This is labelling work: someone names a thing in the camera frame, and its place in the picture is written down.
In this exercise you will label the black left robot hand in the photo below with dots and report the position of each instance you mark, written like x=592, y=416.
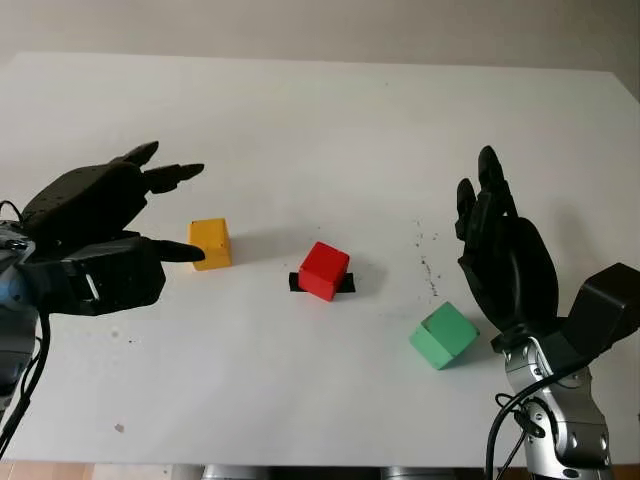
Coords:
x=85, y=200

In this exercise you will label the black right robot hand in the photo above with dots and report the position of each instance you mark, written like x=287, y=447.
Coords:
x=520, y=275

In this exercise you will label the green cube block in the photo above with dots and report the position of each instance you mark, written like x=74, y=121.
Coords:
x=445, y=330

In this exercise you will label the yellow cube block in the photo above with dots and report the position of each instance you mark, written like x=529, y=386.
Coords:
x=212, y=240

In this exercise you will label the red cube block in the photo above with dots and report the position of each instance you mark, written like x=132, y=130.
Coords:
x=322, y=270

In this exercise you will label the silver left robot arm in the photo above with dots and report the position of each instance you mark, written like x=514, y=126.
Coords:
x=15, y=340

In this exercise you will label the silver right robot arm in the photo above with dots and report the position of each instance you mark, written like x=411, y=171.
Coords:
x=565, y=425

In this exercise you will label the black tape strip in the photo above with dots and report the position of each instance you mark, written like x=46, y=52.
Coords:
x=349, y=284

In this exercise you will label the grey robot torso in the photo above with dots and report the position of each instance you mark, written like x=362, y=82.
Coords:
x=340, y=473

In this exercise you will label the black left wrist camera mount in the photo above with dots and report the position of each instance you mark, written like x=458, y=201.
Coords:
x=120, y=280

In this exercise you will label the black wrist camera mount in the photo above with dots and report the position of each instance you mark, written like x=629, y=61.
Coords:
x=120, y=280
x=605, y=310

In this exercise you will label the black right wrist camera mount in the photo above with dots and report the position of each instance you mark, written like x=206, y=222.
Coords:
x=605, y=310

